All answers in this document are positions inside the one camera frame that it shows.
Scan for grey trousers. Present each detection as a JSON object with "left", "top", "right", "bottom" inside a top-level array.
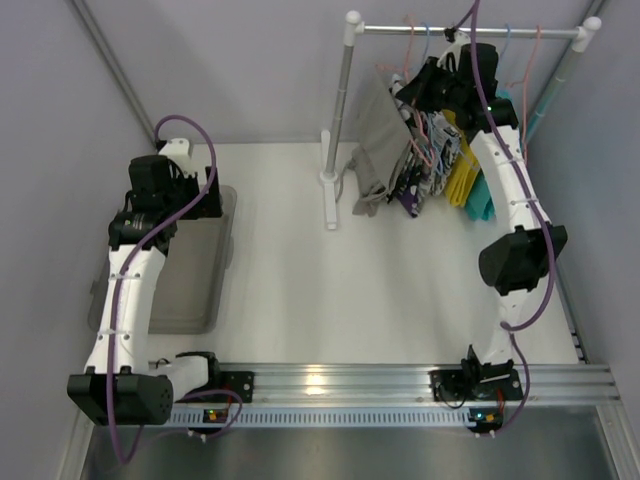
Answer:
[{"left": 350, "top": 70, "right": 412, "bottom": 217}]

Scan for pink wire hanger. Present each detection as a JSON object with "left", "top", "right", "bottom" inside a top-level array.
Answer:
[{"left": 375, "top": 14, "right": 432, "bottom": 167}]

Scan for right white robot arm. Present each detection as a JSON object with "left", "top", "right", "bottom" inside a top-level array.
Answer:
[{"left": 397, "top": 38, "right": 568, "bottom": 399}]

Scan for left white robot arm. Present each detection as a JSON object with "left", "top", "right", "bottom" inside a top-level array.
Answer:
[{"left": 67, "top": 150, "right": 221, "bottom": 426}]

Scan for blue hanger with patterned garment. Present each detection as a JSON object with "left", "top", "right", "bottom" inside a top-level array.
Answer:
[{"left": 421, "top": 22, "right": 442, "bottom": 173}]

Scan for blue hanger with yellow garment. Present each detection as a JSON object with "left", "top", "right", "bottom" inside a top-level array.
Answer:
[{"left": 428, "top": 126, "right": 479, "bottom": 177}]

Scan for far right pink hanger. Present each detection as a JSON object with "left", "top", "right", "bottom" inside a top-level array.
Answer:
[{"left": 507, "top": 25, "right": 542, "bottom": 162}]

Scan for blue hanger with teal garment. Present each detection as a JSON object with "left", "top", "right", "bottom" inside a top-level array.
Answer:
[{"left": 499, "top": 23, "right": 512, "bottom": 58}]

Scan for purple patterned garment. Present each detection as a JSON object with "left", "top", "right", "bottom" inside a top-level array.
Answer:
[{"left": 389, "top": 99, "right": 453, "bottom": 218}]

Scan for yellow garment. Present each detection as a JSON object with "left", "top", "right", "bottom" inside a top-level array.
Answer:
[{"left": 443, "top": 110, "right": 481, "bottom": 208}]

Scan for grey plastic bin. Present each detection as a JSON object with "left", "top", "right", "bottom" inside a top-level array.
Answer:
[{"left": 87, "top": 184, "right": 238, "bottom": 335}]

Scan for teal garment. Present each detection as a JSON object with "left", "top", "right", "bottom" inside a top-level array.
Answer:
[{"left": 461, "top": 92, "right": 518, "bottom": 221}]

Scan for white metal clothes rack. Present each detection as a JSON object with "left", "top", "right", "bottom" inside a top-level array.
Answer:
[{"left": 320, "top": 10, "right": 602, "bottom": 231}]

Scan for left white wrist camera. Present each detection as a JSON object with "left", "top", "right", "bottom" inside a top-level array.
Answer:
[{"left": 159, "top": 138, "right": 192, "bottom": 164}]

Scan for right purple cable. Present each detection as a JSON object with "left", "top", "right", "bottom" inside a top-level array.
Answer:
[{"left": 452, "top": 0, "right": 556, "bottom": 437}]

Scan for purple cable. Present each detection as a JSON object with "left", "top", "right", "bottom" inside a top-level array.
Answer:
[
  {"left": 106, "top": 115, "right": 244, "bottom": 466},
  {"left": 452, "top": 0, "right": 556, "bottom": 437}
]

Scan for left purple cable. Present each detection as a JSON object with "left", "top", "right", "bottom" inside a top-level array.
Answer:
[{"left": 106, "top": 115, "right": 244, "bottom": 466}]

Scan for aluminium mounting rail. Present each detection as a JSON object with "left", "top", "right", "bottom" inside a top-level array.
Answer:
[{"left": 221, "top": 363, "right": 621, "bottom": 407}]

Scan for grey slotted cable duct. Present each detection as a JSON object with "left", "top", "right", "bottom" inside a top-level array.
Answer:
[{"left": 167, "top": 410, "right": 476, "bottom": 429}]

